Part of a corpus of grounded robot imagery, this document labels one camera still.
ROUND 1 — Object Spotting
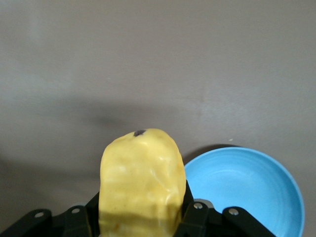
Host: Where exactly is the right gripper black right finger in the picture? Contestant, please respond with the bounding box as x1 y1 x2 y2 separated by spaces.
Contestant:
175 180 275 237

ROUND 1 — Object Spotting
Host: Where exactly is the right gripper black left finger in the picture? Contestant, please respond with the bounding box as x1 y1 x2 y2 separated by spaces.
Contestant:
0 191 101 237

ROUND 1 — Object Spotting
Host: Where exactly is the yellow potato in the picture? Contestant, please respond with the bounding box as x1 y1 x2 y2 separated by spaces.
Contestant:
98 128 187 237

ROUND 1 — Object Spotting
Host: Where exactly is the blue round plate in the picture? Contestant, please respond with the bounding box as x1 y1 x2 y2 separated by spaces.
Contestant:
184 147 305 237

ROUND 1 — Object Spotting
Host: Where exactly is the brown table mat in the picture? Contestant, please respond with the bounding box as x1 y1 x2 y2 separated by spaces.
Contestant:
0 0 316 237

